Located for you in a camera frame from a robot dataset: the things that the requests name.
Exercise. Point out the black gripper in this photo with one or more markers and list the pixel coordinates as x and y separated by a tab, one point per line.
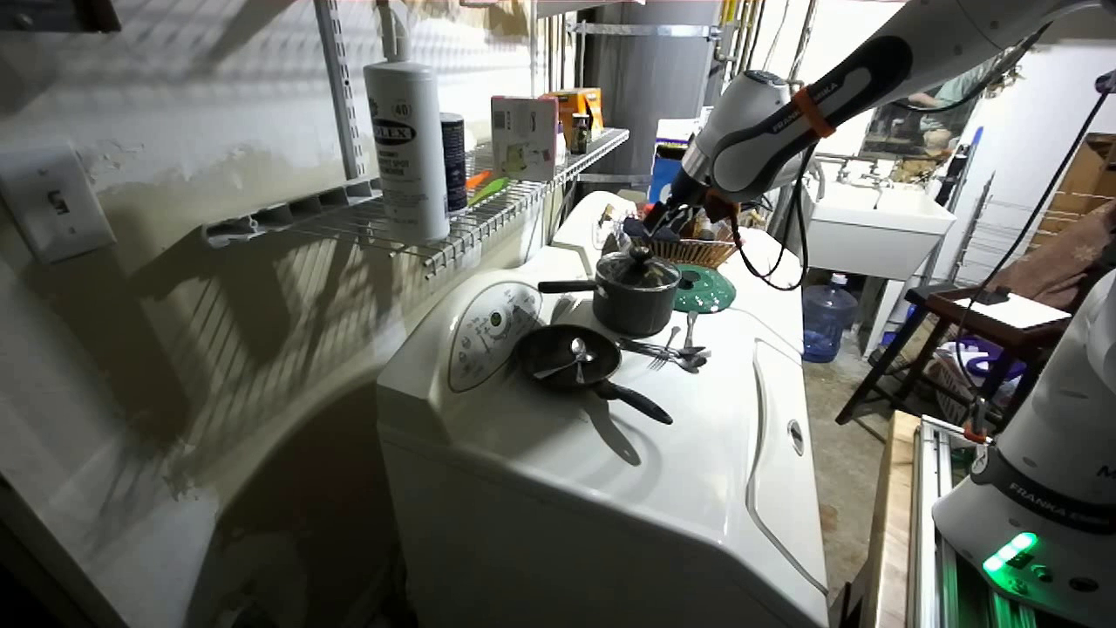
688	208

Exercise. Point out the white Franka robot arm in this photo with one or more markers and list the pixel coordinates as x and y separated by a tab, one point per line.
1049	466

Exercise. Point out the blue cardboard box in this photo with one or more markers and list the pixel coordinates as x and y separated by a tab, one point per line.
663	179

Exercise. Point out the white dryer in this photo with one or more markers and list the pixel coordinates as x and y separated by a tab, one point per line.
594	222

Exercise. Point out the metal tongs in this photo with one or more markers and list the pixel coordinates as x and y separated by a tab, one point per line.
683	349

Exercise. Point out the orange box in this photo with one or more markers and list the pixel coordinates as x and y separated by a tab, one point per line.
580	115

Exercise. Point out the metal spoon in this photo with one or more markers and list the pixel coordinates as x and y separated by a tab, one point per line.
573	355

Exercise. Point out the grey water heater tank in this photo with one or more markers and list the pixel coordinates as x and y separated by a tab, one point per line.
647	71

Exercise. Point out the black frying pan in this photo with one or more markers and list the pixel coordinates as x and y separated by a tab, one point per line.
571	357

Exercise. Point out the white box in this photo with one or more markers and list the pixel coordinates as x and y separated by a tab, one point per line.
525	133

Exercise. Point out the blue water jug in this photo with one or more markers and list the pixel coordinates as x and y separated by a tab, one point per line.
828	316

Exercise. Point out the white utility sink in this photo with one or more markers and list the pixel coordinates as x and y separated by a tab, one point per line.
883	228

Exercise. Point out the black can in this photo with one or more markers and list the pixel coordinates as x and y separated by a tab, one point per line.
455	160

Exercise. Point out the tall white canister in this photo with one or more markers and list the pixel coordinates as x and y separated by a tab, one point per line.
406	150

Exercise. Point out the dark wooden chair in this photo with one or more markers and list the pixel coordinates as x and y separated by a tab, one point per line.
943	335

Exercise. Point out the brown cardboard box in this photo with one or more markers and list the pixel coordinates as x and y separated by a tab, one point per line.
1093	177

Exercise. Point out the white light switch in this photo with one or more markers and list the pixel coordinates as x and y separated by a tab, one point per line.
57	212

